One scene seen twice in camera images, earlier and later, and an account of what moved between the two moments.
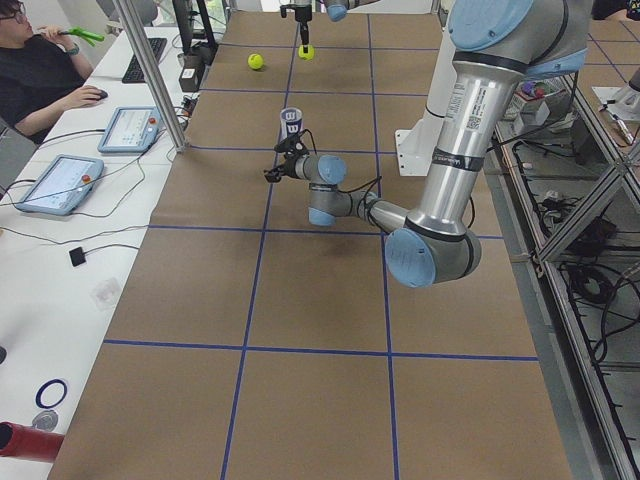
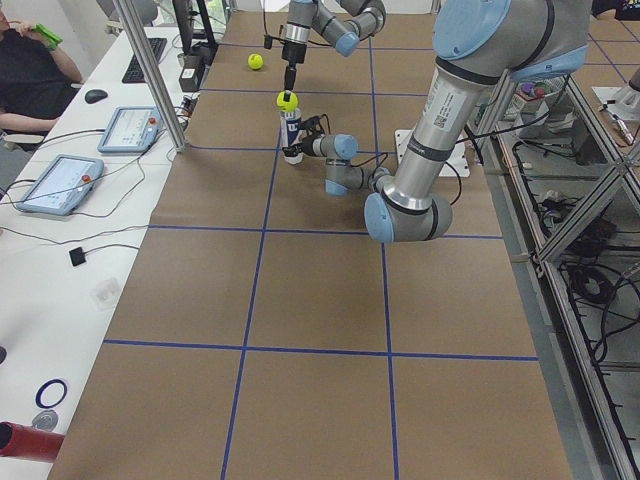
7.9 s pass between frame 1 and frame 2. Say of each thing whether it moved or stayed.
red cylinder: stayed
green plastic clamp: moved
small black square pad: stayed
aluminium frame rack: stayed
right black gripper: moved
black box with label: stayed
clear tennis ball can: stayed
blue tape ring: stayed
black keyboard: stayed
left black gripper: moved
